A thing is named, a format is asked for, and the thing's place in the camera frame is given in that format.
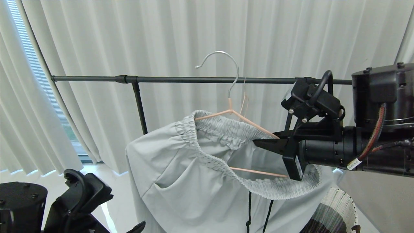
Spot pink clothes hanger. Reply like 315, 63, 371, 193
194, 51, 289, 178
239, 77, 250, 122

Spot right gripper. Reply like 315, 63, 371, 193
282, 126, 358, 181

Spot black clothes rack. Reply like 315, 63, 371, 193
51, 75, 353, 135

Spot white laundry basket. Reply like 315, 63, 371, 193
299, 187, 361, 233

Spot pale grey shorts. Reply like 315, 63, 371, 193
125, 110, 340, 233

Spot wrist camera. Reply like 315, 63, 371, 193
44, 173, 114, 233
281, 79, 346, 140

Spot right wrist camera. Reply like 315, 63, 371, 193
281, 79, 346, 140

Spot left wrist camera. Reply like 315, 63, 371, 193
44, 173, 114, 233

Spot window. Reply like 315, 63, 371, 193
6, 0, 104, 164

